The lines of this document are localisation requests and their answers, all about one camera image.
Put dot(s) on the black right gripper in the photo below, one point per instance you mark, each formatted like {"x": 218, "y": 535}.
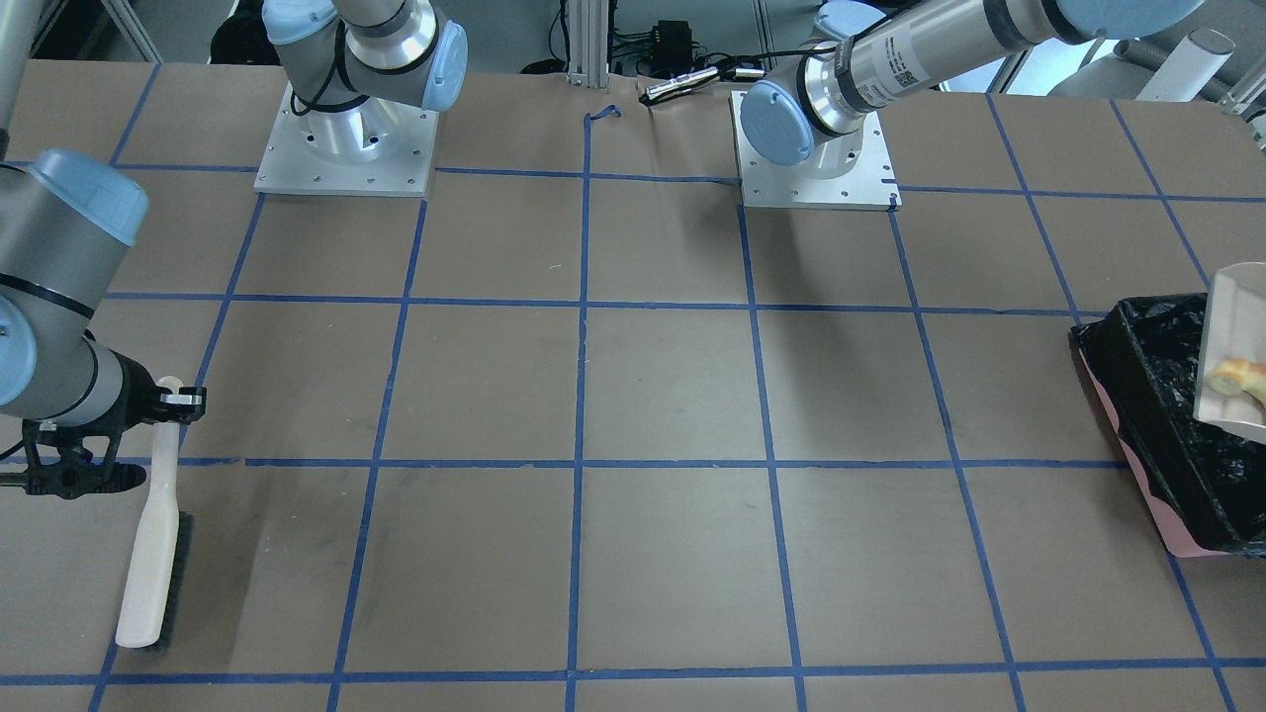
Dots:
{"x": 141, "y": 398}

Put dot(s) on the white hand brush black bristles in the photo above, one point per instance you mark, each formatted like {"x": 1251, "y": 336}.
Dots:
{"x": 162, "y": 542}

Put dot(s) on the orange peel trash piece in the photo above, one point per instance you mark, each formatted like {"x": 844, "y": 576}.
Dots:
{"x": 1232, "y": 377}

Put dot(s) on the beige plastic dustpan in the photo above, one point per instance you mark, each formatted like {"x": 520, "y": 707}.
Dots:
{"x": 1234, "y": 328}

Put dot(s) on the pink bin with black liner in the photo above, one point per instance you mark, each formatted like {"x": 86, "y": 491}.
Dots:
{"x": 1202, "y": 485}

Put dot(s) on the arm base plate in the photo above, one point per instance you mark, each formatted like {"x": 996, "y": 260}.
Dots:
{"x": 851, "y": 172}
{"x": 380, "y": 149}

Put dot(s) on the aluminium frame post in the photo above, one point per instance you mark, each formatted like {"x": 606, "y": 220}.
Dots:
{"x": 588, "y": 25}

